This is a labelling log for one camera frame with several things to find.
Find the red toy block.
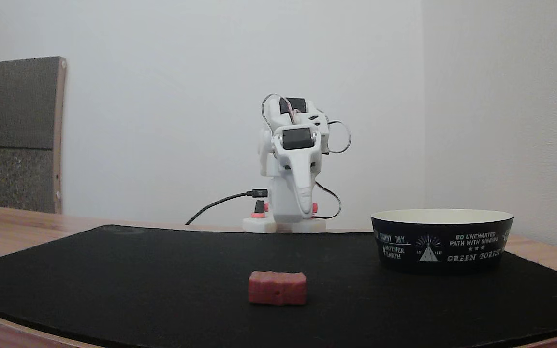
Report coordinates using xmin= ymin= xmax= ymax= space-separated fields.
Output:
xmin=248 ymin=271 xmax=307 ymax=306

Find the black printed bowl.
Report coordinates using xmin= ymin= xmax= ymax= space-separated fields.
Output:
xmin=371 ymin=209 xmax=514 ymax=275

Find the black table mat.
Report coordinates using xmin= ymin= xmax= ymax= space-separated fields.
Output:
xmin=0 ymin=224 xmax=557 ymax=348

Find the grey wood-framed board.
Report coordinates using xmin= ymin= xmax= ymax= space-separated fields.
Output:
xmin=0 ymin=56 xmax=67 ymax=214

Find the thin black power cable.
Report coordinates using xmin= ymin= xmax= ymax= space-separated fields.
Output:
xmin=314 ymin=181 xmax=342 ymax=219

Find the white red servo wire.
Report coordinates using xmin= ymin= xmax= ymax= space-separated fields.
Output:
xmin=261 ymin=93 xmax=298 ymax=127
xmin=327 ymin=120 xmax=352 ymax=154

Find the black USB cable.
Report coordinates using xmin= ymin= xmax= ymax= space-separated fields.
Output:
xmin=185 ymin=189 xmax=268 ymax=226

